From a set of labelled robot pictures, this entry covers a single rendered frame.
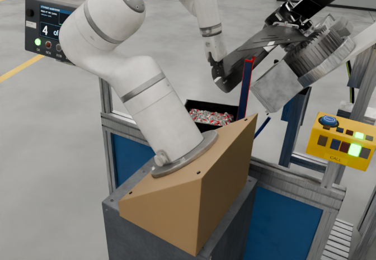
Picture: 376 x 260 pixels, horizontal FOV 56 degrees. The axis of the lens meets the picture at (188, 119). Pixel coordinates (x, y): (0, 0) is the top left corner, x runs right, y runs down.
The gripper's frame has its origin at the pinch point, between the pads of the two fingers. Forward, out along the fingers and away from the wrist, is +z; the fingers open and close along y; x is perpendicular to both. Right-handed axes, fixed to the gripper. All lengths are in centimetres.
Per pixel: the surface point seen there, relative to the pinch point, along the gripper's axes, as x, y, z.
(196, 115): 7.9, -12.1, 13.4
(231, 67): -3.6, 3.7, -0.1
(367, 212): -47, 47, 103
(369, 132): -54, -28, 9
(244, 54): -8.2, 7.6, -3.7
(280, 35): -28.0, -8.4, -13.9
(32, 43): 54, -36, -28
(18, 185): 143, -21, 60
